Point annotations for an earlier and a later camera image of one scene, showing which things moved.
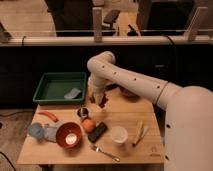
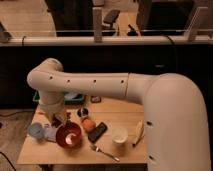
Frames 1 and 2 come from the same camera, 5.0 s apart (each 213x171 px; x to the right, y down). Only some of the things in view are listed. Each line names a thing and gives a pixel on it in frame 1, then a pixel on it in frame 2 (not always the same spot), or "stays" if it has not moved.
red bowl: (68, 135) stays
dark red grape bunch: (103, 101) → (56, 121)
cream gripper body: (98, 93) → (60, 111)
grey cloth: (50, 131) stays
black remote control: (96, 134) stays
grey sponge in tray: (72, 94) stays
